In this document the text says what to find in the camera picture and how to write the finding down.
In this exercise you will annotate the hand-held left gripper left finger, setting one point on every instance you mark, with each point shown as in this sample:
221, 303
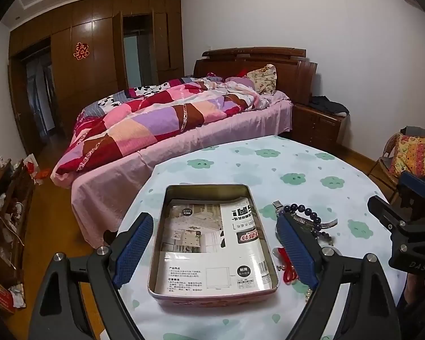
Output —
132, 251

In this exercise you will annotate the colourful patterned cushion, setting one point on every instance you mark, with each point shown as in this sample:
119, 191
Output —
416, 154

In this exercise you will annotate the wooden wardrobe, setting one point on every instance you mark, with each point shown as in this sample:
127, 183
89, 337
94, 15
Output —
99, 88

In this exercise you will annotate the floral pillow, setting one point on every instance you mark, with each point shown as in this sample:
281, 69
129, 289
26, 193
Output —
264, 78

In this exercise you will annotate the wooden nightstand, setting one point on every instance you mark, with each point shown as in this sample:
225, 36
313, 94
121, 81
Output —
318, 125

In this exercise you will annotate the printed paper sheet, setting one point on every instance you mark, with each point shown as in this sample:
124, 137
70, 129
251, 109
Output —
205, 248

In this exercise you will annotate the wicker chair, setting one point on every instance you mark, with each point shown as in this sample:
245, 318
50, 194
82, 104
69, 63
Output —
380, 166

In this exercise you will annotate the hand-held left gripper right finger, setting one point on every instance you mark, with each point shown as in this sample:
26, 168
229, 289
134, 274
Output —
297, 251

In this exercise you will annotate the dark clothes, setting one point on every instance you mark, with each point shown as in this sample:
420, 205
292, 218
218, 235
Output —
327, 105

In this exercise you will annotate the patchwork quilt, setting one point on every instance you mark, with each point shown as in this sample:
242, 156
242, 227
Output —
148, 120

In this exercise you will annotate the red and white bag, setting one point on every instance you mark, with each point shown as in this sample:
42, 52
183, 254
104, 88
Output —
32, 166

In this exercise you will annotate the red paper decoration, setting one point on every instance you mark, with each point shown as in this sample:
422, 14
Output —
81, 51

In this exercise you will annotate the green cloud print tablecloth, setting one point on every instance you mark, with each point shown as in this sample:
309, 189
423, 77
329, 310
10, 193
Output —
233, 170

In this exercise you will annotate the pink metal tin box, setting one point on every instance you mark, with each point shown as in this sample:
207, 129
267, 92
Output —
156, 276

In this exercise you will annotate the bed with pink sheet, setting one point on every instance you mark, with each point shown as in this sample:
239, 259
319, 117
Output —
184, 148

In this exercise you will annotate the metal watch band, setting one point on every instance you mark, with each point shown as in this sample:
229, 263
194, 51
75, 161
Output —
328, 224

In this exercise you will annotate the cluttered wooden shelf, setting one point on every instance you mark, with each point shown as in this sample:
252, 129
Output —
10, 212

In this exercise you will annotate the wooden headboard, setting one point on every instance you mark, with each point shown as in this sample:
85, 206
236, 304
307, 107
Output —
290, 67

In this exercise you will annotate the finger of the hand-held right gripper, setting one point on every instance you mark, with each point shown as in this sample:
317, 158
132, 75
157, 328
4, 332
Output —
416, 184
386, 212

